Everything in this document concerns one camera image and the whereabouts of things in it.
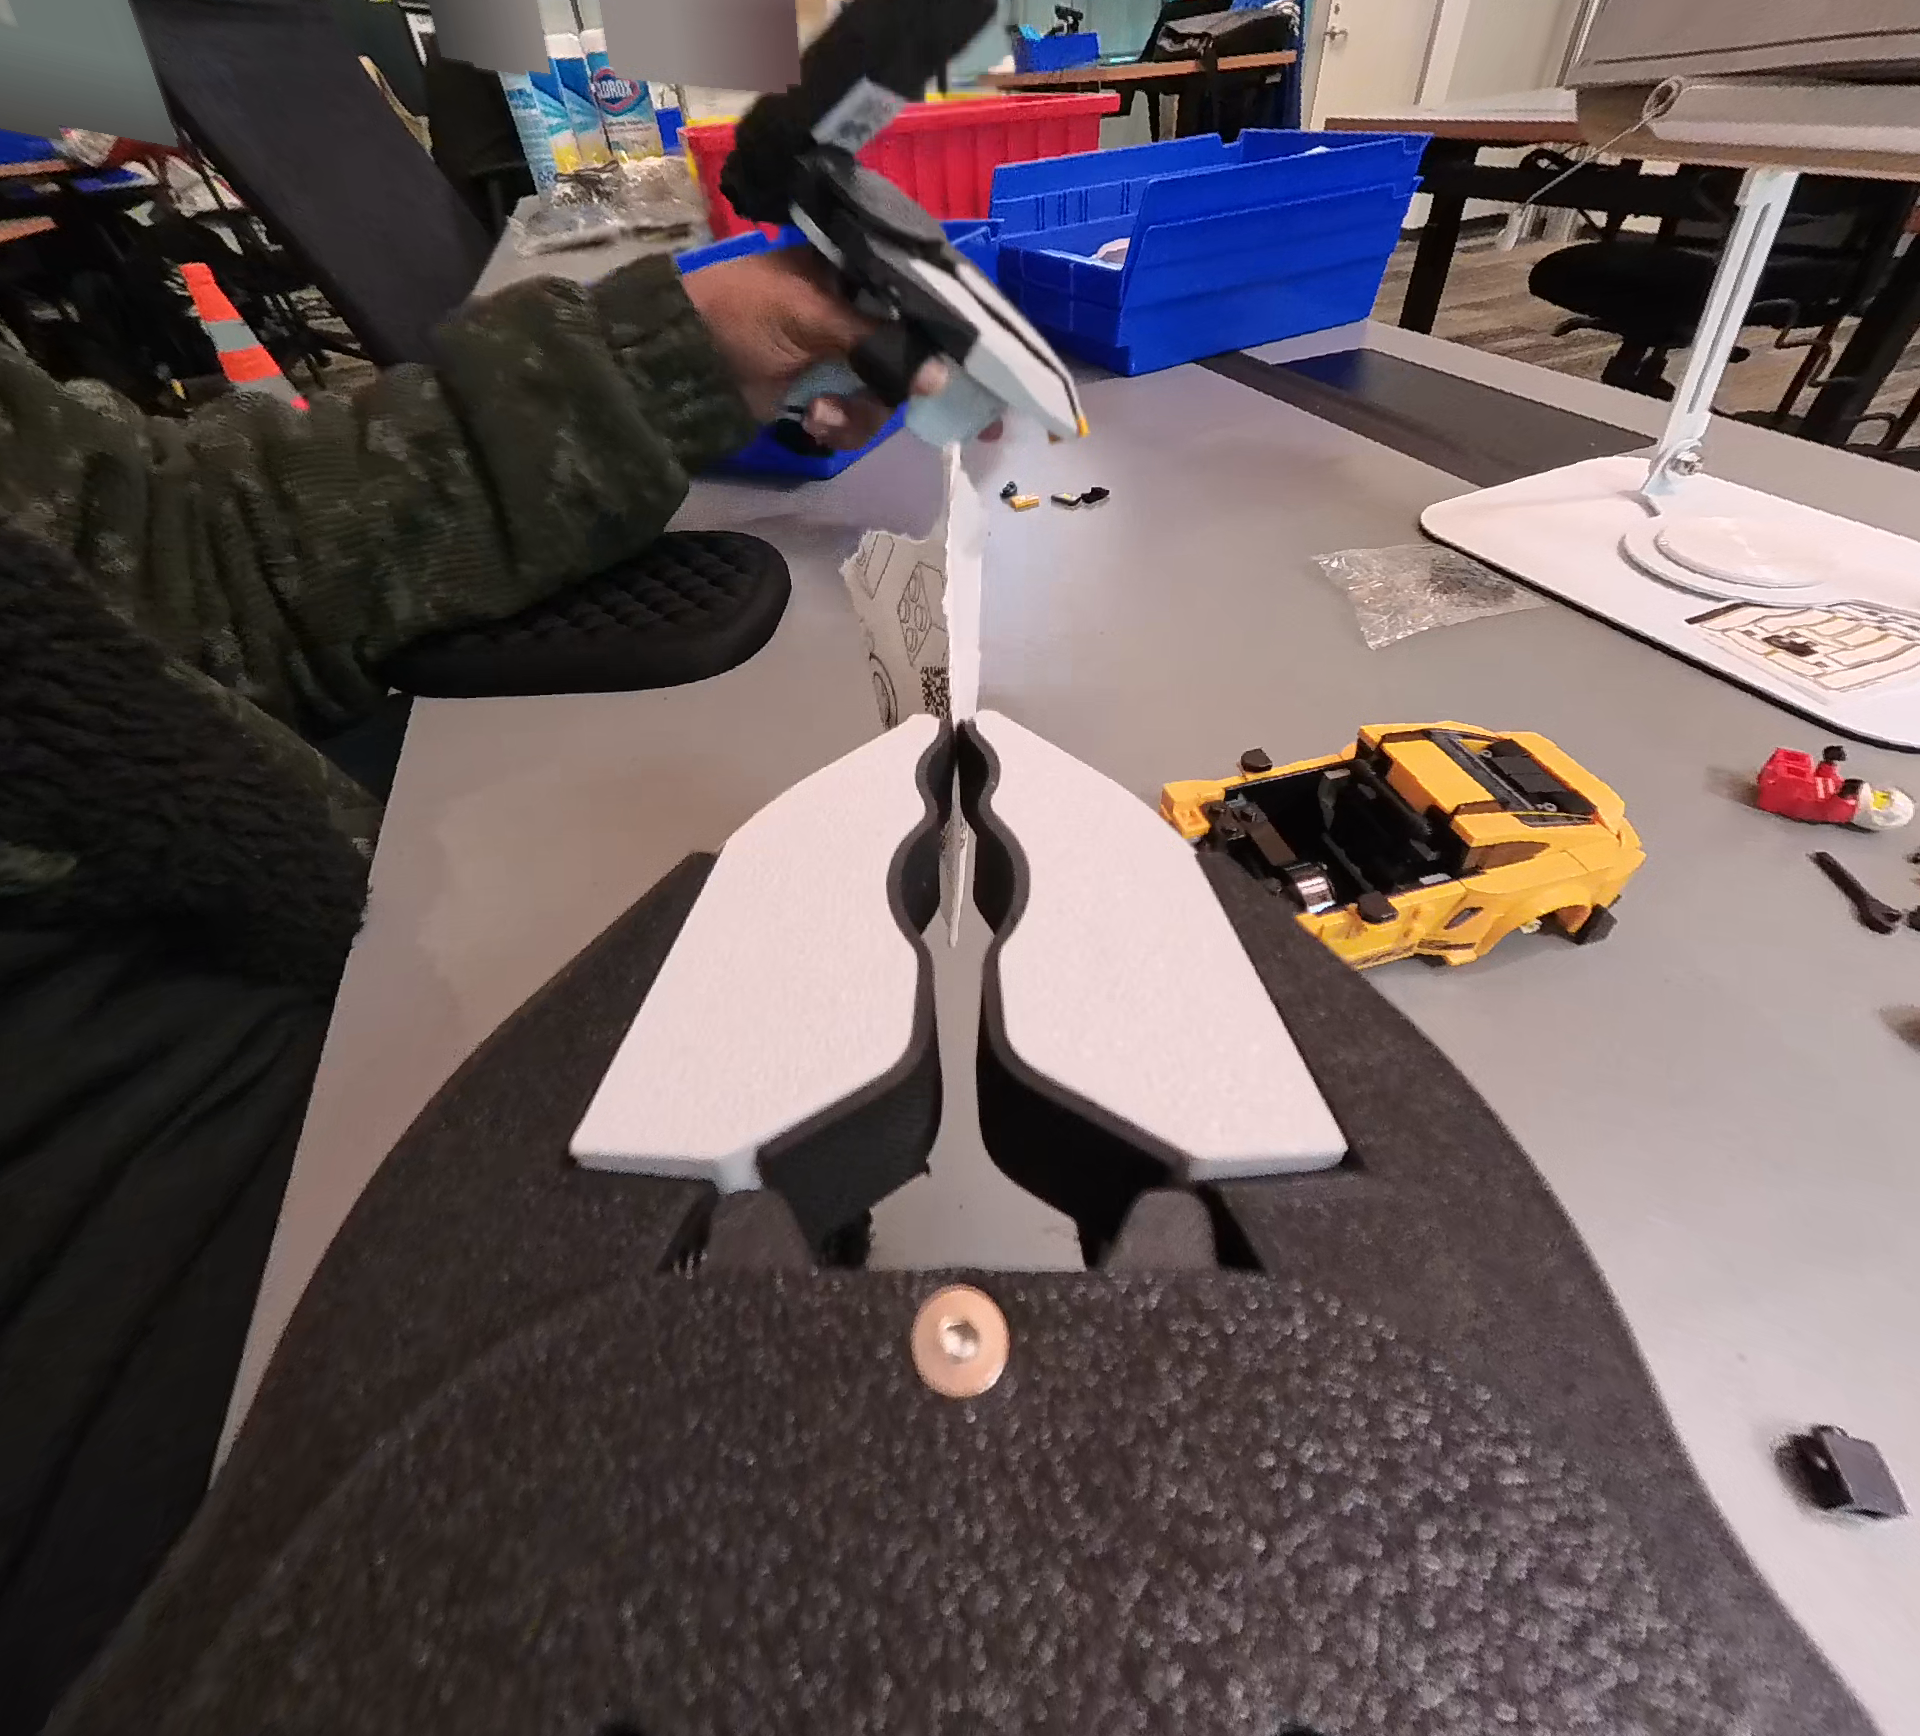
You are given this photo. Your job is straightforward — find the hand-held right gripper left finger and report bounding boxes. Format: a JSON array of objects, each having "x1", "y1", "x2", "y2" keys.
[{"x1": 566, "y1": 717, "x2": 956, "y2": 1271}]

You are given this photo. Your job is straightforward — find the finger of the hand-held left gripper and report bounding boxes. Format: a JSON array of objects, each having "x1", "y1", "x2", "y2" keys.
[
  {"x1": 956, "y1": 338, "x2": 1081, "y2": 441},
  {"x1": 900, "y1": 241, "x2": 1087, "y2": 436}
]

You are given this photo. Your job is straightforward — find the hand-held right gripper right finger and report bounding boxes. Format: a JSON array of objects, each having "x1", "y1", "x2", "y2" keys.
[{"x1": 956, "y1": 710, "x2": 1352, "y2": 1271}]

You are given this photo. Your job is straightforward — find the white paper bag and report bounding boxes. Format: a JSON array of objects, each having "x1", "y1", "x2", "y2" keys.
[{"x1": 840, "y1": 439, "x2": 1001, "y2": 951}]

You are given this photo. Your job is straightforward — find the yellow lego car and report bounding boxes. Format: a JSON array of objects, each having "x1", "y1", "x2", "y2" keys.
[{"x1": 1157, "y1": 721, "x2": 1648, "y2": 970}]

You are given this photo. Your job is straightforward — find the dark blue lego brick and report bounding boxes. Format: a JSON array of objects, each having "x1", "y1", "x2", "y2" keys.
[{"x1": 1776, "y1": 1424, "x2": 1910, "y2": 1522}]

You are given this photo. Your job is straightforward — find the person's left forearm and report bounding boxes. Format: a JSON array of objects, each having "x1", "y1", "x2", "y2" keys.
[{"x1": 0, "y1": 259, "x2": 760, "y2": 734}]

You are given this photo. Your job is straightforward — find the red lego minifigure piece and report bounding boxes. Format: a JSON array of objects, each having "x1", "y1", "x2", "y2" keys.
[{"x1": 1754, "y1": 742, "x2": 1915, "y2": 832}]

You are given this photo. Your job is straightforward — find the cluster of tiny lego parts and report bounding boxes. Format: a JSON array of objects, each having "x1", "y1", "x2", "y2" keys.
[{"x1": 1805, "y1": 848, "x2": 1920, "y2": 938}]

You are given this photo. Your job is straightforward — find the lego sticker sheet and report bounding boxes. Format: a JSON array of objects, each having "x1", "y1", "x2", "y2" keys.
[{"x1": 1685, "y1": 596, "x2": 1920, "y2": 699}]

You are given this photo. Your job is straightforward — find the person's left hand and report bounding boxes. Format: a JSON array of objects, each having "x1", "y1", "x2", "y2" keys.
[{"x1": 682, "y1": 250, "x2": 1010, "y2": 456}]

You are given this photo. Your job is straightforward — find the red plastic bin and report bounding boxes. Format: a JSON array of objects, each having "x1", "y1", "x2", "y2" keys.
[{"x1": 682, "y1": 91, "x2": 1121, "y2": 243}]

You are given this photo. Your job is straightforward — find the wooden edge desk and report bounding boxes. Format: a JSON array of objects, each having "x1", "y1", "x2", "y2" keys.
[{"x1": 982, "y1": 49, "x2": 1300, "y2": 141}]

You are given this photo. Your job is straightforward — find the black bag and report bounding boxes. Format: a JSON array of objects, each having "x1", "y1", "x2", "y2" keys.
[{"x1": 1140, "y1": 0, "x2": 1302, "y2": 68}]

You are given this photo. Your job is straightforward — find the clear plastic bags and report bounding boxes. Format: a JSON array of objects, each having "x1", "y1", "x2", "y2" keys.
[{"x1": 515, "y1": 165, "x2": 708, "y2": 255}]

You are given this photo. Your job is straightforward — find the black mesh chair armrest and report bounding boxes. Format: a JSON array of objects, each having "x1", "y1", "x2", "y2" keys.
[{"x1": 381, "y1": 530, "x2": 794, "y2": 700}]

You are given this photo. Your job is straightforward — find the clear plastic bag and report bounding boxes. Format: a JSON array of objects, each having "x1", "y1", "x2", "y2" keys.
[{"x1": 1311, "y1": 543, "x2": 1548, "y2": 652}]

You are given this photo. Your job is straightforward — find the white book stand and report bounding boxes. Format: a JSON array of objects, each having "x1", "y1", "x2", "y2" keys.
[{"x1": 1416, "y1": 78, "x2": 1920, "y2": 753}]

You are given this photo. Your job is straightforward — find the black flag panel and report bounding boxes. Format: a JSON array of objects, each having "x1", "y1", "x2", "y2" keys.
[{"x1": 120, "y1": 0, "x2": 497, "y2": 366}]

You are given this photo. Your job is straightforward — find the black office chair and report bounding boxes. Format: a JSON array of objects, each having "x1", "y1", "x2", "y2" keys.
[{"x1": 1526, "y1": 149, "x2": 1849, "y2": 399}]

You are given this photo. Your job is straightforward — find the orange traffic cone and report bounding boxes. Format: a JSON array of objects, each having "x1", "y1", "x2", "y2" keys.
[{"x1": 176, "y1": 260, "x2": 311, "y2": 414}]

